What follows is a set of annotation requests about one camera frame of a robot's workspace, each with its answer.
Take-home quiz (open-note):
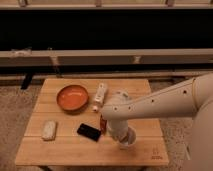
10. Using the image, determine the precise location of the white remote control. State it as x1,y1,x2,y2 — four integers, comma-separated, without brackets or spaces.
93,83,108,112

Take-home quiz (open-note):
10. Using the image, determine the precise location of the white folded cloth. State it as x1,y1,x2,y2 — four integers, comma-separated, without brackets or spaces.
42,121,57,141

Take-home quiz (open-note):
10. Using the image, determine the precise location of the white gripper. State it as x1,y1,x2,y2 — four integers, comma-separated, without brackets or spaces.
107,120,128,142

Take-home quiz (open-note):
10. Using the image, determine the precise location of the long wooden bench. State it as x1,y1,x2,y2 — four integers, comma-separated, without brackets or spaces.
0,48,213,67

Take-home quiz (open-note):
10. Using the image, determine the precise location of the orange ceramic bowl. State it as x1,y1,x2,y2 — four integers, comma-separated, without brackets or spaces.
56,85,89,111

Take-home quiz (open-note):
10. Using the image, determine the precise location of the wooden table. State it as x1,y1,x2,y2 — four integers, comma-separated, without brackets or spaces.
15,78,169,166

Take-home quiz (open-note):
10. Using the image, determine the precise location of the black rectangular box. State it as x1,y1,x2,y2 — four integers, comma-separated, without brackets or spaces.
77,123,101,141

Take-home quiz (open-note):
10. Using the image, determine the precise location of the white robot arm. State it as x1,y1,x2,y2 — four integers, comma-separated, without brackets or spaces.
101,73,213,171

